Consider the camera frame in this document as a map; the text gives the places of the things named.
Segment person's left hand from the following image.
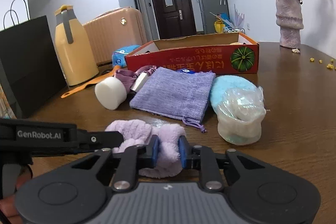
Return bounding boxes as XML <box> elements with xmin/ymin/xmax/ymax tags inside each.
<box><xmin>1</xmin><ymin>164</ymin><xmax>33</xmax><ymax>224</ymax></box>

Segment orange shoehorn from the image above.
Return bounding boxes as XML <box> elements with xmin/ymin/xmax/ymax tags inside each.
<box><xmin>61</xmin><ymin>65</ymin><xmax>122</xmax><ymax>98</ymax></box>

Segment purple drawstring pouch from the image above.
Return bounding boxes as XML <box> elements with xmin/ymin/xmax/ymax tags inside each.
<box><xmin>129</xmin><ymin>67</ymin><xmax>216</xmax><ymax>133</ymax></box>

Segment red cardboard box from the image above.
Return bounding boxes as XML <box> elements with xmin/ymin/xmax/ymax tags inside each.
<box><xmin>125</xmin><ymin>32</ymin><xmax>259</xmax><ymax>75</ymax></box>

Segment purple satin scrunchie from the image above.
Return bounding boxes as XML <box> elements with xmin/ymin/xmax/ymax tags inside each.
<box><xmin>114</xmin><ymin>65</ymin><xmax>157</xmax><ymax>93</ymax></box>

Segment pink textured vase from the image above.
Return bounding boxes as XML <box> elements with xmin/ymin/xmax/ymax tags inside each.
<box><xmin>276</xmin><ymin>0</ymin><xmax>304</xmax><ymax>49</ymax></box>

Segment pink suitcase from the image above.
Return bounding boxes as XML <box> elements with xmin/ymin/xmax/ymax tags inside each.
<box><xmin>83</xmin><ymin>7</ymin><xmax>147</xmax><ymax>65</ymax></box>

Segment white foam cylinder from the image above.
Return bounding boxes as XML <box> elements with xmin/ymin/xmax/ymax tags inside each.
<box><xmin>94</xmin><ymin>77</ymin><xmax>127</xmax><ymax>110</ymax></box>

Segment black paper bag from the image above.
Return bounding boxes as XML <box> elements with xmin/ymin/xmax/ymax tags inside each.
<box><xmin>1</xmin><ymin>16</ymin><xmax>67</xmax><ymax>119</ymax></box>

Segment blue wet wipes pack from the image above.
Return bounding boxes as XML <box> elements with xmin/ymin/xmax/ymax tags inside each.
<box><xmin>112</xmin><ymin>45</ymin><xmax>139</xmax><ymax>68</ymax></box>

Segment blue fluffy puff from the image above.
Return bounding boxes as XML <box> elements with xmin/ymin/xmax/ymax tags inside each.
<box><xmin>210</xmin><ymin>75</ymin><xmax>257</xmax><ymax>114</ymax></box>

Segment yellow bucket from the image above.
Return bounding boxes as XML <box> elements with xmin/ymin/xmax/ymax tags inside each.
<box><xmin>214</xmin><ymin>19</ymin><xmax>226</xmax><ymax>34</ymax></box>

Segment fallen petal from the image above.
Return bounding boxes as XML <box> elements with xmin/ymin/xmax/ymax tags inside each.
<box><xmin>291</xmin><ymin>49</ymin><xmax>300</xmax><ymax>54</ymax></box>

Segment blue tissue pack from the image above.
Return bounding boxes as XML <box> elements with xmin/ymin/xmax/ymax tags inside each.
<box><xmin>177</xmin><ymin>68</ymin><xmax>195</xmax><ymax>74</ymax></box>

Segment yellow crumbs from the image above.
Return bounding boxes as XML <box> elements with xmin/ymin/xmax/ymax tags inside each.
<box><xmin>309</xmin><ymin>56</ymin><xmax>336</xmax><ymax>71</ymax></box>

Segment yellow thermos jug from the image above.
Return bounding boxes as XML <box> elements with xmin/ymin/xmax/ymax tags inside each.
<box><xmin>55</xmin><ymin>5</ymin><xmax>98</xmax><ymax>86</ymax></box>

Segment yellow soft item in box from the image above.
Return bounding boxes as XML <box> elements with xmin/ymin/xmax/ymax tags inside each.
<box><xmin>230</xmin><ymin>42</ymin><xmax>244</xmax><ymax>45</ymax></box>

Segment white item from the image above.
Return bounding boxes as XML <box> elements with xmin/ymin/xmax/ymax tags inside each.
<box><xmin>217</xmin><ymin>87</ymin><xmax>266</xmax><ymax>146</ymax></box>

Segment dark brown door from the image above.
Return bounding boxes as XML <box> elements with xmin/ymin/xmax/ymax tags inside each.
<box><xmin>152</xmin><ymin>0</ymin><xmax>197</xmax><ymax>39</ymax></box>

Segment fluffy lilac headband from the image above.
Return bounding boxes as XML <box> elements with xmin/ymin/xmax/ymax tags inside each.
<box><xmin>104</xmin><ymin>119</ymin><xmax>187</xmax><ymax>179</ymax></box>

